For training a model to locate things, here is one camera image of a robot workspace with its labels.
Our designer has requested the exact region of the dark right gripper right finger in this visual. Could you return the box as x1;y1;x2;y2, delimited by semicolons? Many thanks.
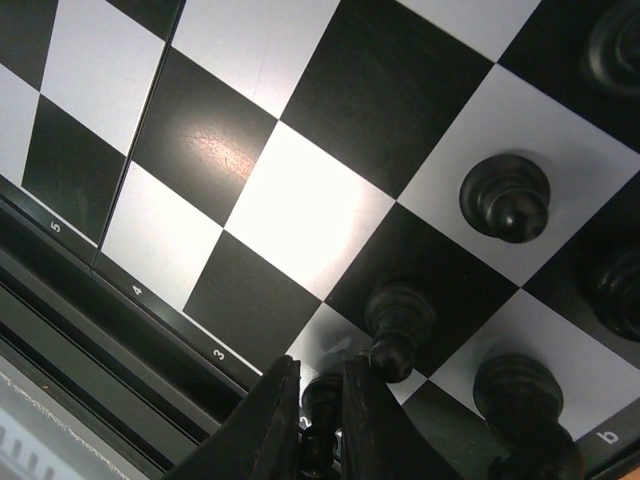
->
341;355;461;479

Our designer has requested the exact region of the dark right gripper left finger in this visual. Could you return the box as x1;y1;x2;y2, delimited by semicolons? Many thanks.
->
164;355;301;480

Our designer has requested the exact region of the black chess piece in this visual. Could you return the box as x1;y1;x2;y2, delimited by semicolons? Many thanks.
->
298;373;343;479
364;281;436;384
582;1;639;98
473;353;585;479
459;153;551;244
585;242;639;342

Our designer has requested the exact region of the black white chessboard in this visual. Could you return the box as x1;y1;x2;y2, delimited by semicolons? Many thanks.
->
1;1;639;479

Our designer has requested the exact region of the black aluminium frame base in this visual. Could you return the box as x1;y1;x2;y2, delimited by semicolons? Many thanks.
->
1;204;241;479

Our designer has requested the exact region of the light blue cable duct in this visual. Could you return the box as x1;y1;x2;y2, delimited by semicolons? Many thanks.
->
1;399;104;479

